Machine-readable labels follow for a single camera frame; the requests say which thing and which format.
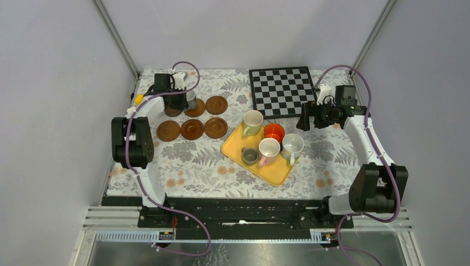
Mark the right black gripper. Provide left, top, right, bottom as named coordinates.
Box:
left=296, top=99, right=339, bottom=132

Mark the small dark brown coaster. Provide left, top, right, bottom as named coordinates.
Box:
left=164, top=108, right=182, bottom=117

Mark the blue grey mug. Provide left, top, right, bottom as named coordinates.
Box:
left=186, top=90, right=197, bottom=111

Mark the brown wooden coaster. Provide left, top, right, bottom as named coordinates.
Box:
left=204, top=117, right=228, bottom=139
left=180, top=119, right=204, bottom=140
left=185, top=98, right=206, bottom=117
left=205, top=96, right=228, bottom=115
left=156, top=120, right=180, bottom=142

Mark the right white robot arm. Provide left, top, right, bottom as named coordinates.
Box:
left=296, top=84, right=408, bottom=228

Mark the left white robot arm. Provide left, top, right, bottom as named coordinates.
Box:
left=111, top=70, right=188, bottom=228

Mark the small grey cup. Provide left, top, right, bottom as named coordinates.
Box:
left=242, top=147, right=258, bottom=166

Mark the black white chessboard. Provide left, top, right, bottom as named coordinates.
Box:
left=248, top=66, right=317, bottom=119

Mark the yellow block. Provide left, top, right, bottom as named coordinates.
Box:
left=135, top=94, right=144, bottom=106

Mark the white mug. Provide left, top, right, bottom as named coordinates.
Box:
left=280, top=134, right=304, bottom=166

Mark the orange enamel mug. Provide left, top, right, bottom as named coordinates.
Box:
left=263, top=123, right=285, bottom=144

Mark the cream white block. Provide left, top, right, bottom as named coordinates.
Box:
left=126, top=106, right=136, bottom=117

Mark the pink mug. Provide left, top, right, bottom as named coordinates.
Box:
left=258, top=138, right=280, bottom=167

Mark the green mug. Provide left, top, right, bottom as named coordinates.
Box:
left=242, top=110, right=264, bottom=137

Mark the floral tablecloth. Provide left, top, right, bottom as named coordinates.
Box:
left=106, top=69, right=360, bottom=199

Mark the yellow plastic tray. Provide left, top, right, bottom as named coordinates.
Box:
left=221, top=121, right=297, bottom=186

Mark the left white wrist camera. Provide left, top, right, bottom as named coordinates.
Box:
left=172, top=71, right=187, bottom=90

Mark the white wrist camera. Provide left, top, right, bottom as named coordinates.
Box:
left=172, top=71, right=187, bottom=90
left=315, top=83, right=333, bottom=105

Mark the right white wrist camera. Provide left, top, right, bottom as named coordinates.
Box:
left=315, top=83, right=333, bottom=105

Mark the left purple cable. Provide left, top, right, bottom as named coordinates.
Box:
left=125, top=61, right=213, bottom=257

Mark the purple cable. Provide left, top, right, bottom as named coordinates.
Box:
left=125, top=61, right=213, bottom=257
left=313, top=65, right=402, bottom=266

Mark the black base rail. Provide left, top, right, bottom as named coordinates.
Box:
left=137, top=197, right=341, bottom=241

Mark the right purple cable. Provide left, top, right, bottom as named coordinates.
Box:
left=313, top=65, right=402, bottom=266

